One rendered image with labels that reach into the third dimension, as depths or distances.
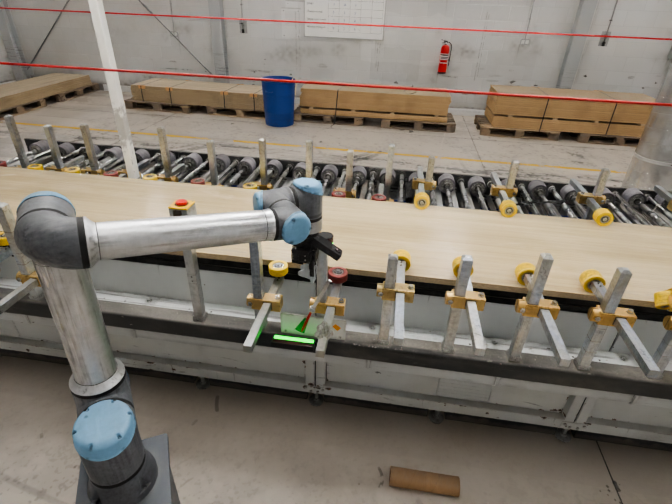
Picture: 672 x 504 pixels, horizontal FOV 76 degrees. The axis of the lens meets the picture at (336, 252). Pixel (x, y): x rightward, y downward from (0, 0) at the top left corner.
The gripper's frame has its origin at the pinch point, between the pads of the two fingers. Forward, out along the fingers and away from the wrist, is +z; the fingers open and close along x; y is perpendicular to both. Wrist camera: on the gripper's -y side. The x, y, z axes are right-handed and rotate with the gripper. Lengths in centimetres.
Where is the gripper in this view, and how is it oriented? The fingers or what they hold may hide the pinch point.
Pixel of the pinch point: (314, 280)
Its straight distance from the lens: 151.2
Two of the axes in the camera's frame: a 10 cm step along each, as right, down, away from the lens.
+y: -9.9, -1.0, 1.1
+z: -0.3, 8.6, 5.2
